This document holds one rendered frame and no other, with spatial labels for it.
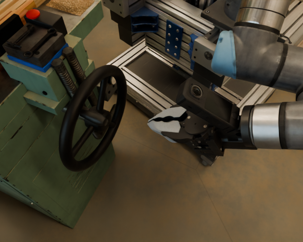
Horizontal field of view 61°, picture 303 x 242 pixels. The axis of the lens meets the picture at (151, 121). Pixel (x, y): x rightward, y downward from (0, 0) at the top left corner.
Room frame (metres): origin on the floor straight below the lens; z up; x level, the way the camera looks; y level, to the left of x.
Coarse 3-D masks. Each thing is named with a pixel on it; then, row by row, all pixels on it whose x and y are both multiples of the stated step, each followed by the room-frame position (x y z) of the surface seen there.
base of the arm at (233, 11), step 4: (228, 0) 0.82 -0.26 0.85; (232, 0) 0.80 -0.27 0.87; (236, 0) 0.78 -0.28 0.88; (240, 0) 0.77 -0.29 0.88; (228, 4) 0.82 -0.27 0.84; (232, 4) 0.79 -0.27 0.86; (236, 4) 0.78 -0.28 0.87; (224, 8) 0.82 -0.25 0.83; (228, 8) 0.79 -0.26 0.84; (232, 8) 0.78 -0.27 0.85; (236, 8) 0.77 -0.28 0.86; (228, 12) 0.78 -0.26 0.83; (232, 12) 0.77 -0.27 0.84; (236, 12) 0.76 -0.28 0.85; (228, 16) 0.78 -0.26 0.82; (232, 16) 0.77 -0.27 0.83; (236, 16) 0.76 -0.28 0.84
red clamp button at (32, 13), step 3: (33, 9) 0.52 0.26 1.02; (27, 12) 0.51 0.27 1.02; (30, 12) 0.50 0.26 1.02; (33, 12) 0.50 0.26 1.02; (36, 12) 0.51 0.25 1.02; (39, 12) 0.51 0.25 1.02; (27, 15) 0.50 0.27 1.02; (30, 15) 0.50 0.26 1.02; (33, 15) 0.50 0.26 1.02; (36, 15) 0.50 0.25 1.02; (39, 15) 0.50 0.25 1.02; (30, 18) 0.49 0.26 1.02; (33, 18) 0.49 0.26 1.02; (36, 18) 0.50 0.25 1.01
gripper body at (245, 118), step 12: (192, 120) 0.25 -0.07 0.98; (204, 120) 0.25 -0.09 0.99; (240, 120) 0.22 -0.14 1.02; (192, 132) 0.23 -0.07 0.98; (204, 132) 0.22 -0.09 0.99; (216, 132) 0.23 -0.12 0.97; (228, 132) 0.22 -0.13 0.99; (240, 132) 0.22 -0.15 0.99; (204, 144) 0.23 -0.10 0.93; (216, 144) 0.21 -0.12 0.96; (228, 144) 0.22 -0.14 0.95; (240, 144) 0.22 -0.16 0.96; (252, 144) 0.20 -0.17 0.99
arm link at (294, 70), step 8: (288, 48) 0.32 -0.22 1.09; (296, 48) 0.32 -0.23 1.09; (288, 56) 0.30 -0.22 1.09; (296, 56) 0.30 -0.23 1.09; (288, 64) 0.29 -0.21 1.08; (296, 64) 0.29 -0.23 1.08; (288, 72) 0.28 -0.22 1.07; (296, 72) 0.28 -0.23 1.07; (280, 80) 0.28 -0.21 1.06; (288, 80) 0.28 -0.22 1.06; (296, 80) 0.28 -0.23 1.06; (280, 88) 0.28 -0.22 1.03; (288, 88) 0.28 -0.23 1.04; (296, 88) 0.27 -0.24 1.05; (296, 96) 0.26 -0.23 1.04
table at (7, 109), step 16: (48, 0) 0.75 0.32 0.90; (96, 0) 0.75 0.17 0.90; (64, 16) 0.67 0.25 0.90; (80, 16) 0.67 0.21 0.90; (96, 16) 0.71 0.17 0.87; (80, 32) 0.63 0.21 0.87; (0, 80) 0.42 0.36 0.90; (16, 80) 0.42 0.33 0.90; (0, 96) 0.37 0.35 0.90; (16, 96) 0.38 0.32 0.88; (32, 96) 0.39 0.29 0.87; (64, 96) 0.40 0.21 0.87; (0, 112) 0.34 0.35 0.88; (16, 112) 0.36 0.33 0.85; (0, 128) 0.31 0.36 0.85
